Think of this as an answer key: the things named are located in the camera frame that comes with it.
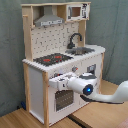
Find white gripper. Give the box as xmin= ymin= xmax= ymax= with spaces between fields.
xmin=49 ymin=74 xmax=71 ymax=90

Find toy microwave with door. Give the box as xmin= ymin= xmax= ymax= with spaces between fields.
xmin=66 ymin=4 xmax=89 ymax=21

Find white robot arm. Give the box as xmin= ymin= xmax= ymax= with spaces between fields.
xmin=49 ymin=72 xmax=128 ymax=104

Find wooden toy kitchen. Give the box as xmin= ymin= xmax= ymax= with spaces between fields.
xmin=22 ymin=2 xmax=105 ymax=128

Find right red stove knob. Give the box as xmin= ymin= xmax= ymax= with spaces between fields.
xmin=72 ymin=66 xmax=78 ymax=72

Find black stovetop red burners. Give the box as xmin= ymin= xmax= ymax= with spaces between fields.
xmin=34 ymin=53 xmax=71 ymax=66

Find grey toy sink basin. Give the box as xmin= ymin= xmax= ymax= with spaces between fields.
xmin=65 ymin=47 xmax=95 ymax=56

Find white fridge door with dispenser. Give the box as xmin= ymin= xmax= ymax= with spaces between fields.
xmin=82 ymin=55 xmax=102 ymax=93

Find black toy faucet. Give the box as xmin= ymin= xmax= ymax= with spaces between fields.
xmin=67 ymin=33 xmax=82 ymax=49

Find grey range hood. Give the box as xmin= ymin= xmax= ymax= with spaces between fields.
xmin=35 ymin=5 xmax=64 ymax=27

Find oven door with handle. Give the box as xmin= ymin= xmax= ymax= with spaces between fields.
xmin=55 ymin=90 xmax=74 ymax=111

